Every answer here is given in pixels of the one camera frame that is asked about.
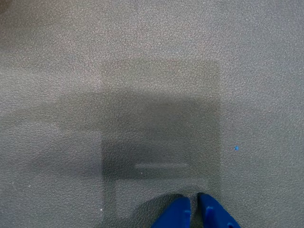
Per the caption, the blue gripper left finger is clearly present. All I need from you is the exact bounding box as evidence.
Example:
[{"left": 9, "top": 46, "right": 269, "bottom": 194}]
[{"left": 150, "top": 193, "right": 191, "bottom": 228}]

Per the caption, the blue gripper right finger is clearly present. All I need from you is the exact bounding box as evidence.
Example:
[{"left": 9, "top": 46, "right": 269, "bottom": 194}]
[{"left": 198, "top": 192, "right": 242, "bottom": 228}]

